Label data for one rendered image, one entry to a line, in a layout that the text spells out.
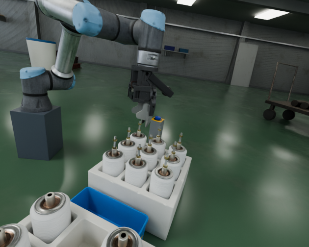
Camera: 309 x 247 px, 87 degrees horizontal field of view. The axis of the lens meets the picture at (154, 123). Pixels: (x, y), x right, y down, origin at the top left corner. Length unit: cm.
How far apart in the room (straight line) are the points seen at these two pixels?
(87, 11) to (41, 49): 412
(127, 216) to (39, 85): 81
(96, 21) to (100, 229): 59
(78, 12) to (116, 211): 69
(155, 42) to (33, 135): 88
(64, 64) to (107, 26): 57
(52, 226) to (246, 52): 1040
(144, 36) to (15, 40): 1123
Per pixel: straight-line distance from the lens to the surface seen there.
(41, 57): 464
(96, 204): 83
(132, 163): 70
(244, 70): 1039
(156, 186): 67
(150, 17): 55
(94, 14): 54
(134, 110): 62
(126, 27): 59
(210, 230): 90
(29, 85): 111
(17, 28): 1158
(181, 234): 84
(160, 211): 70
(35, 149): 121
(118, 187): 73
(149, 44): 54
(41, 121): 110
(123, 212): 76
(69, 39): 100
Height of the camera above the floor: 66
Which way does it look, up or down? 21 degrees down
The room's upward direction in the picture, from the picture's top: 9 degrees clockwise
